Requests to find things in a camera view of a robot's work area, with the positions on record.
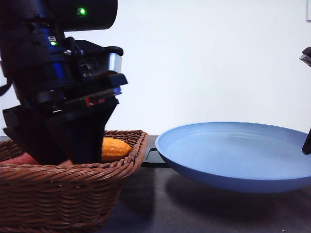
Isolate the black rectangular tray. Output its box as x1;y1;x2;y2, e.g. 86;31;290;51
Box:
142;148;170;168

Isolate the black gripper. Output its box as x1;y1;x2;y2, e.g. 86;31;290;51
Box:
3;39;128;165
299;47;311;67

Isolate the blue round plate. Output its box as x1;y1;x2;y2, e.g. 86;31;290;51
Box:
155;122;311;194

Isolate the brown woven wicker basket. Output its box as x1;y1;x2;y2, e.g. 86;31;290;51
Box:
0;130;149;233

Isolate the red toy carrot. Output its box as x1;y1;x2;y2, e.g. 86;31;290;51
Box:
2;153;39;165

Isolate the orange toy corn cob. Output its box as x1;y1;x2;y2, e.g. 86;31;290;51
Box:
102;137;132;156

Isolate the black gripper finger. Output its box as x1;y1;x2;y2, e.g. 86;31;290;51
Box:
301;127;311;155

